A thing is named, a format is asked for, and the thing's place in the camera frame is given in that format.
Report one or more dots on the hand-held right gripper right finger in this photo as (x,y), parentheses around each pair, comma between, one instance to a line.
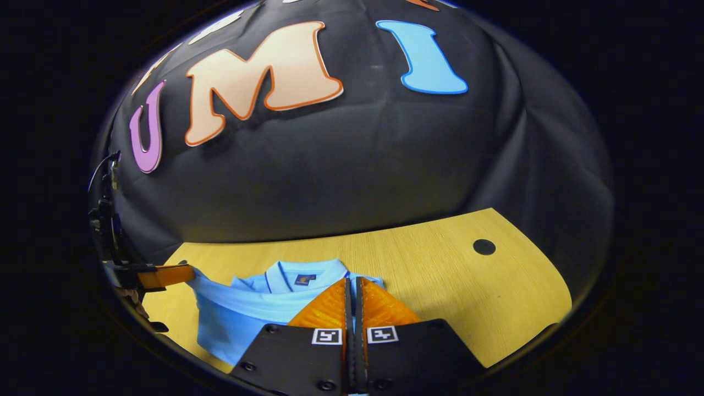
(412,357)

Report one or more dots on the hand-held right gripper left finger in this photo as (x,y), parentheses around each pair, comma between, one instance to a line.
(297,357)

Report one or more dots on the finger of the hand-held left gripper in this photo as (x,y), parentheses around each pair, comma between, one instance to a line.
(165,275)

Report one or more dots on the light blue T-shirt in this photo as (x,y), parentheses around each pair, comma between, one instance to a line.
(236,319)

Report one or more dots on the black backdrop cloth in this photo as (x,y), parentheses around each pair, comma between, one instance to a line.
(357,165)

